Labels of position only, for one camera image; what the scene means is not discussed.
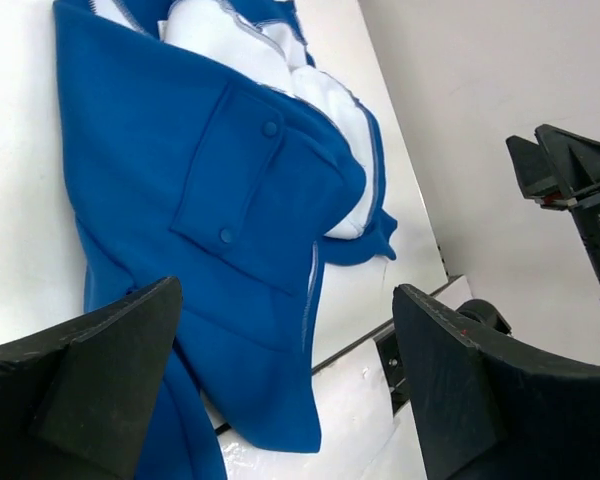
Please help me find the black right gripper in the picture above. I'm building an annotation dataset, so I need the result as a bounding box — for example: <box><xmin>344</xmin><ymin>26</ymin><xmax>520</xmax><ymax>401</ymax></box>
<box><xmin>505</xmin><ymin>124</ymin><xmax>600</xmax><ymax>283</ymax></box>

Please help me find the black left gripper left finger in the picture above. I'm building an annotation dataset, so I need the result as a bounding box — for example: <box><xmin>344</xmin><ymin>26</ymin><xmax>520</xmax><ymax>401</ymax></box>
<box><xmin>0</xmin><ymin>277</ymin><xmax>182</xmax><ymax>479</ymax></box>

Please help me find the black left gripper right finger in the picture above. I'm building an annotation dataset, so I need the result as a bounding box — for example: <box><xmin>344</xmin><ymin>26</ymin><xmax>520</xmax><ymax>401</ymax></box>
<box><xmin>392</xmin><ymin>284</ymin><xmax>600</xmax><ymax>479</ymax></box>

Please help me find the blue jacket white lining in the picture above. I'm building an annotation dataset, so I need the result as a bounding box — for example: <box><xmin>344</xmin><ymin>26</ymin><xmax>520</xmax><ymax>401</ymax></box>
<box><xmin>53</xmin><ymin>1</ymin><xmax>398</xmax><ymax>479</ymax></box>

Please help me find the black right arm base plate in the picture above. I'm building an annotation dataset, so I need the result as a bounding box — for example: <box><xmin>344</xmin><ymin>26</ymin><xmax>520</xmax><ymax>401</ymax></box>
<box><xmin>373</xmin><ymin>299</ymin><xmax>511</xmax><ymax>414</ymax></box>

